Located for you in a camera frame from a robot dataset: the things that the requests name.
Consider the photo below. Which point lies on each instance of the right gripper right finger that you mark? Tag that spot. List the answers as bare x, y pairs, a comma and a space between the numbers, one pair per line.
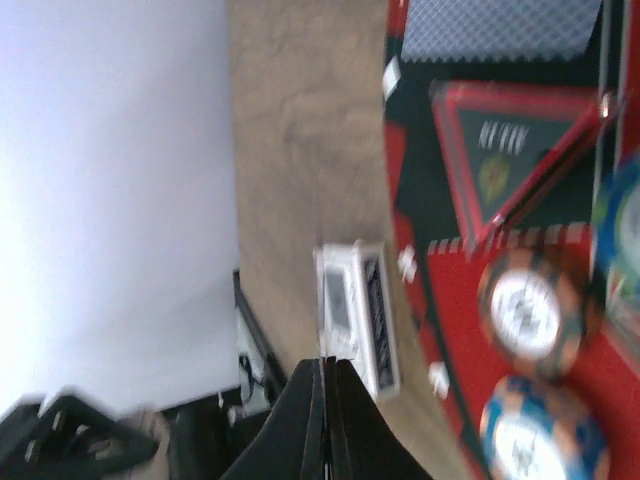
362, 444

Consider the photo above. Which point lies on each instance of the teal chip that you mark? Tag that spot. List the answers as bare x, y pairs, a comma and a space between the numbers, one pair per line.
615, 219

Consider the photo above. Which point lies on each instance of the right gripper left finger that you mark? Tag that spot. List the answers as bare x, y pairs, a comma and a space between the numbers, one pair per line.
290, 444

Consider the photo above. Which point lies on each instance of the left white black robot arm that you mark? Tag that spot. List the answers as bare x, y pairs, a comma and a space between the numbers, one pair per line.
70, 439

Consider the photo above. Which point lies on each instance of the blue chip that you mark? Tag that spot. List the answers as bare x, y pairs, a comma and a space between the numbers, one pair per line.
534, 431

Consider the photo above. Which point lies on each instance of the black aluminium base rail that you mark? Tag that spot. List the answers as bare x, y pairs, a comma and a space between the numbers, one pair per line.
274, 377

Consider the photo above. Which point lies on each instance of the round red black poker mat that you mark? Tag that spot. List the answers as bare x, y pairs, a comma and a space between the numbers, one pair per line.
440, 275

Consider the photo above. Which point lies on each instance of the red chip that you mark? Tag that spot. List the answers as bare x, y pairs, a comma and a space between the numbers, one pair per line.
537, 309

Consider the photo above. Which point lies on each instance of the dealt blue playing card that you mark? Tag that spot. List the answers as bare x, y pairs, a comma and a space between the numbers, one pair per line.
491, 31

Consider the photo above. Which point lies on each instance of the white card box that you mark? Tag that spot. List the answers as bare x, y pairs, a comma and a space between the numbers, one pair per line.
355, 314

